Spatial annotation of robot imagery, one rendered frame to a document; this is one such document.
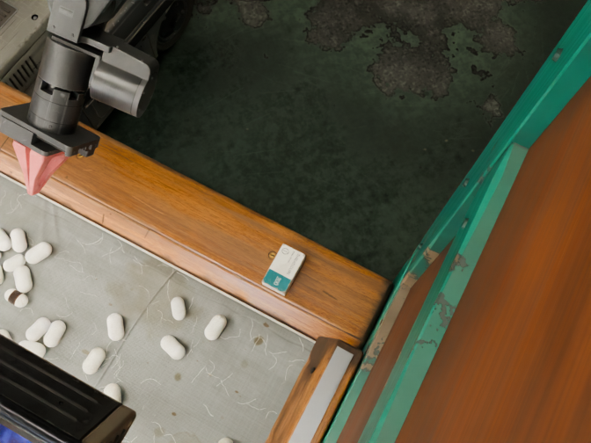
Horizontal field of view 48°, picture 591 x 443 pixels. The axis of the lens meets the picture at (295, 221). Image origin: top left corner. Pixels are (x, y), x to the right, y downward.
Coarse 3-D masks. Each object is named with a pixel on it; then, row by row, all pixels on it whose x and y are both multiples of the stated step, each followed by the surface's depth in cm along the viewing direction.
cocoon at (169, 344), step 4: (168, 336) 87; (164, 340) 87; (168, 340) 87; (172, 340) 87; (176, 340) 87; (164, 344) 87; (168, 344) 87; (172, 344) 87; (176, 344) 87; (180, 344) 88; (164, 348) 87; (168, 348) 87; (172, 348) 86; (176, 348) 86; (180, 348) 87; (184, 348) 87; (168, 352) 87; (172, 352) 86; (176, 352) 86; (180, 352) 86; (184, 352) 87; (172, 356) 86; (176, 356) 86; (180, 356) 87
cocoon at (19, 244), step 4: (12, 232) 91; (16, 232) 91; (20, 232) 91; (24, 232) 92; (12, 236) 91; (16, 236) 91; (20, 236) 91; (24, 236) 92; (12, 240) 91; (16, 240) 91; (20, 240) 91; (24, 240) 91; (12, 244) 91; (16, 244) 91; (20, 244) 91; (24, 244) 91; (16, 248) 91; (20, 248) 91; (24, 248) 91
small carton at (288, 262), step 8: (288, 248) 88; (280, 256) 88; (288, 256) 88; (296, 256) 88; (304, 256) 88; (272, 264) 88; (280, 264) 88; (288, 264) 88; (296, 264) 88; (272, 272) 87; (280, 272) 87; (288, 272) 87; (296, 272) 88; (264, 280) 87; (272, 280) 87; (280, 280) 87; (288, 280) 87; (272, 288) 88; (280, 288) 87; (288, 288) 88
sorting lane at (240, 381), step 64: (0, 192) 95; (64, 256) 92; (128, 256) 92; (0, 320) 89; (64, 320) 89; (128, 320) 90; (192, 320) 90; (256, 320) 90; (128, 384) 87; (192, 384) 87; (256, 384) 87
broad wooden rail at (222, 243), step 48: (0, 96) 97; (0, 144) 95; (48, 192) 94; (96, 192) 93; (144, 192) 93; (192, 192) 93; (144, 240) 92; (192, 240) 91; (240, 240) 91; (288, 240) 91; (240, 288) 90; (336, 288) 89; (384, 288) 89; (336, 336) 88
